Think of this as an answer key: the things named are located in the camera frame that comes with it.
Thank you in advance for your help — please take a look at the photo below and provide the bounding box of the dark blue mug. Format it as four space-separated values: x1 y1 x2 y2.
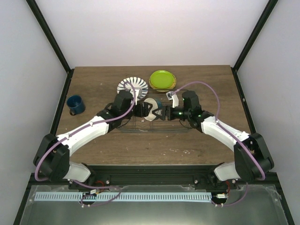
67 95 86 116

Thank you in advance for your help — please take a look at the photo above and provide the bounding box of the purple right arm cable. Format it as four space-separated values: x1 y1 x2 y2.
173 81 266 208

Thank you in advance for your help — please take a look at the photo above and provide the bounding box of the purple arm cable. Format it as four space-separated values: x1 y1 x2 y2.
34 82 137 208
173 81 266 208

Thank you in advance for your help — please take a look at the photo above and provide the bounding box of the black wire dish rack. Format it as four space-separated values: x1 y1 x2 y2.
118 89 191 133

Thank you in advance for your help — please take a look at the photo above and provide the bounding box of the white and teal bowl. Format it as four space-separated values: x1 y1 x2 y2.
144 98 162 121

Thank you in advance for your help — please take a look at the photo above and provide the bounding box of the black aluminium frame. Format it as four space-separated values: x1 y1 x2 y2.
12 0 295 225

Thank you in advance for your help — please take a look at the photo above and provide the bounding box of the white blue striped plate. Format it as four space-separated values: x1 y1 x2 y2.
117 77 149 100

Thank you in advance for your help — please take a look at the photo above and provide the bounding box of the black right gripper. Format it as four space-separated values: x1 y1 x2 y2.
152 105 190 121

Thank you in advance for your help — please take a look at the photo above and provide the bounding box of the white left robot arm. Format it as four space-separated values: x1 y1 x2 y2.
33 90 162 189

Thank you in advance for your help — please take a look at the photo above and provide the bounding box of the light blue slotted cable duct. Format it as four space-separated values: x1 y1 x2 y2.
34 192 212 203

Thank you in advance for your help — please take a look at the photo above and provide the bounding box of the lime green plate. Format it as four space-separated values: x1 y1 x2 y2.
150 70 175 89

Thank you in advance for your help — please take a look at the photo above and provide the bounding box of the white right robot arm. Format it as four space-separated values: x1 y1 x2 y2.
149 91 274 189

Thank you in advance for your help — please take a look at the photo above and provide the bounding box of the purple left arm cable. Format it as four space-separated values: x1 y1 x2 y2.
34 82 137 208

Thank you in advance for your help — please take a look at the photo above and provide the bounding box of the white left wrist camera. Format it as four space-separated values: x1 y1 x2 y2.
134 88 143 101

